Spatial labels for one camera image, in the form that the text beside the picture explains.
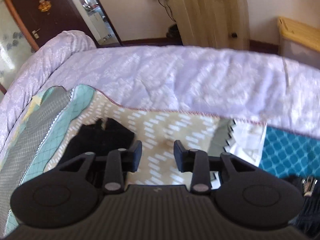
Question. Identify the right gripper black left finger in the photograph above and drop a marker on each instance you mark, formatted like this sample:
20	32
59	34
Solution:
119	163

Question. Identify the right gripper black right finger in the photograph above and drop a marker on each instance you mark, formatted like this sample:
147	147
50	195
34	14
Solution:
194	161

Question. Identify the black pants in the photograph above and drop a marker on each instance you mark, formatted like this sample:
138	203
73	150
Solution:
81	169

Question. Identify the lilac rolled duvet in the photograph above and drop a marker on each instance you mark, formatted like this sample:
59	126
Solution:
231	83

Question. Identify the wooden dresser with grey drawer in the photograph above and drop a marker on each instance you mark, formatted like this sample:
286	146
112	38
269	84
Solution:
212	23

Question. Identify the frosted floral wardrobe doors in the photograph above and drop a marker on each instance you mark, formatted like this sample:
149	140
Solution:
17	45

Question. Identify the dark wooden door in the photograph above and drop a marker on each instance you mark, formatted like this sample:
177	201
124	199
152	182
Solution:
45	19

